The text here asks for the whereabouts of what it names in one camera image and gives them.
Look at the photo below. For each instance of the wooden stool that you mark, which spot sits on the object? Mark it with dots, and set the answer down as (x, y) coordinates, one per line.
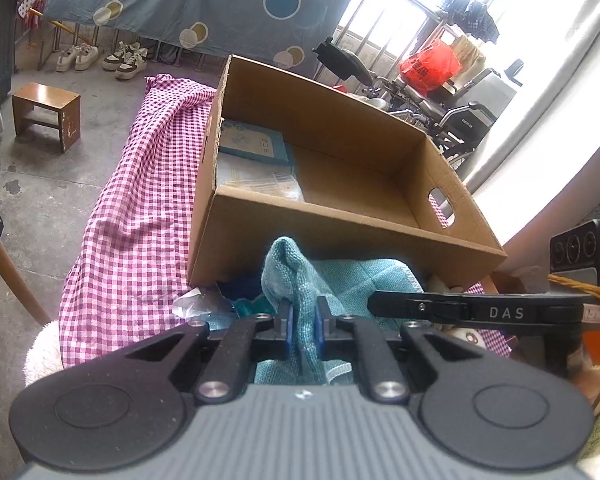
(45, 97)

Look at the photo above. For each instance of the pink checked cloth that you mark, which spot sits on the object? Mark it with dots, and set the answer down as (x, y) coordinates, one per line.
(130, 210)

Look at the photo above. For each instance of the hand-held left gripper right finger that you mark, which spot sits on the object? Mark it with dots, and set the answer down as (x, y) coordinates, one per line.
(322, 327)

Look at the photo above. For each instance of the blue sheet with circles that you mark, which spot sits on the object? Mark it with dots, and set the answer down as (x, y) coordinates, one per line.
(180, 10)

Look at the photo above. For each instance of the yellow wooden pole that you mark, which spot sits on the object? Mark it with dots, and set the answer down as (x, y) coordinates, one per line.
(75, 34)

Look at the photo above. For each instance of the dark blue cloth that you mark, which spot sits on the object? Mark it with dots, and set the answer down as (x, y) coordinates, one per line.
(242, 287)

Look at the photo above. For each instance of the wheelchair with black backrest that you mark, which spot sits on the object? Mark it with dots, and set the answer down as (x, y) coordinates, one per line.
(467, 122)

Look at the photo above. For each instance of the cardboard box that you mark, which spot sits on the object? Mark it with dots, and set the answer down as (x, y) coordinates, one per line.
(330, 225)

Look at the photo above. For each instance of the dark grey hanging cloth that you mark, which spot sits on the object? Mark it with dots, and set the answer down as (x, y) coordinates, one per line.
(5, 45)

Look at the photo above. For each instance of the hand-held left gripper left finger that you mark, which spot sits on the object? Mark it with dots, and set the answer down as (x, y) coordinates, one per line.
(286, 327)

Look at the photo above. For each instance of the crumpled plastic wrapper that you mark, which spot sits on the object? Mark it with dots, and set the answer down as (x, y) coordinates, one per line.
(200, 302)

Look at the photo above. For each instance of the clear plastic packet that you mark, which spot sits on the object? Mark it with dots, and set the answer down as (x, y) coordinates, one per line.
(250, 175)

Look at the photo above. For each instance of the brown and white sneaker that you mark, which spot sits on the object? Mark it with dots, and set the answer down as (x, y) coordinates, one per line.
(114, 57)

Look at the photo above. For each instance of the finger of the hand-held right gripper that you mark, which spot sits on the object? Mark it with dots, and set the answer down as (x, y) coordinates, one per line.
(404, 305)

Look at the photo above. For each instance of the blue checked hanging clothes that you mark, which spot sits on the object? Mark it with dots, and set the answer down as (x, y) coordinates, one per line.
(467, 12)

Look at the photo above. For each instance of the black white sneakers pair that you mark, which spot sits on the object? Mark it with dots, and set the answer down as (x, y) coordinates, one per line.
(134, 62)

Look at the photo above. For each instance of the large red plastic bag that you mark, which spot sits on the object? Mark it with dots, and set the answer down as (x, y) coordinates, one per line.
(429, 67)

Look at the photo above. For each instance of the blue printed packet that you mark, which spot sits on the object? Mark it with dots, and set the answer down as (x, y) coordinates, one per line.
(252, 142)

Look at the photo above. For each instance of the teal towel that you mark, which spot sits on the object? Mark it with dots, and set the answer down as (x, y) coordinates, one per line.
(360, 280)

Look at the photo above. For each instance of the white fluffy cushion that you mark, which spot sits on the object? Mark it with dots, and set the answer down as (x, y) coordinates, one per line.
(42, 355)

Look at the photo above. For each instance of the beige hanging towel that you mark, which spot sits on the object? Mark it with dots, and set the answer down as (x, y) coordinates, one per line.
(472, 47)

